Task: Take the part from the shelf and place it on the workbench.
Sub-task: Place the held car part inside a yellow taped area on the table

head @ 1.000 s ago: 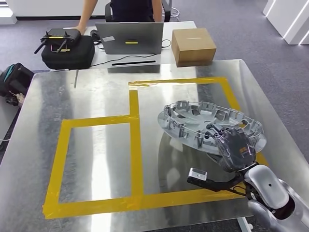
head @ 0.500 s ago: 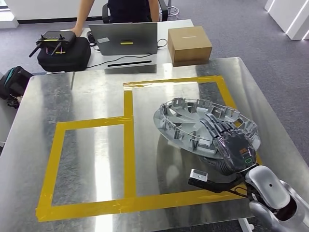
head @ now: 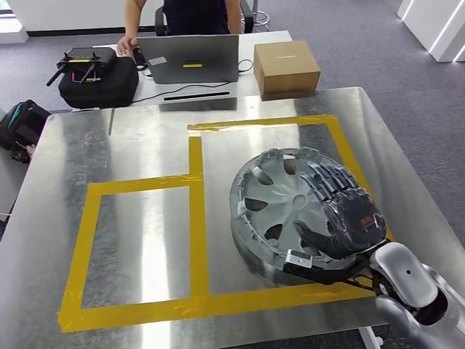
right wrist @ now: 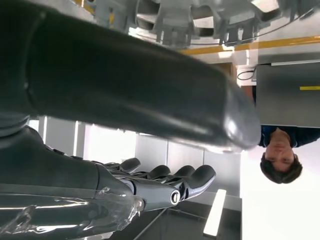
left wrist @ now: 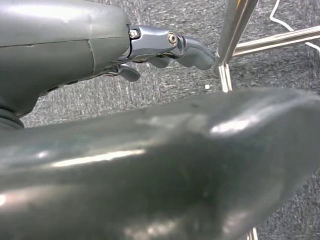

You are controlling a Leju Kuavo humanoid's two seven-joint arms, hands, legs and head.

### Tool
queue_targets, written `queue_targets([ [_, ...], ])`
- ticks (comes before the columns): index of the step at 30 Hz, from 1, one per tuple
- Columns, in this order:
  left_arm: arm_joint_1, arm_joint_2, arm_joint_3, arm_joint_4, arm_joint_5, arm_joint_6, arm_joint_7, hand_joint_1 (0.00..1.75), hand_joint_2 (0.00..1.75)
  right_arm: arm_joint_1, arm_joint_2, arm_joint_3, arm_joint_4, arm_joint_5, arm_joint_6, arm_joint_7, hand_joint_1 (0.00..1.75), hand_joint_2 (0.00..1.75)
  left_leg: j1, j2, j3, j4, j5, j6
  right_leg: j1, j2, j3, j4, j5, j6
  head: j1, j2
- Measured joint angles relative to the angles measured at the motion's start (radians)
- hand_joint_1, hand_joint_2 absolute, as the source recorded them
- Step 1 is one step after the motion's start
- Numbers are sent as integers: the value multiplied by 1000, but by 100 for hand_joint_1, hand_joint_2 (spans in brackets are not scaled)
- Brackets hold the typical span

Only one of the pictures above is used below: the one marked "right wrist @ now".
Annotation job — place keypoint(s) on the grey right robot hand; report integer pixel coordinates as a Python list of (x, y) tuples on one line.
[(124, 99)]

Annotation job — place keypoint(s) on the brown cardboard box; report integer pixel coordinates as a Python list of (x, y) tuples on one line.
[(229, 71)]

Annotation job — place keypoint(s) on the person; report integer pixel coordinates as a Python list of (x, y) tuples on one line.
[(280, 155)]

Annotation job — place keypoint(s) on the grey case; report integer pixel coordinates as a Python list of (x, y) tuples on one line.
[(287, 106)]

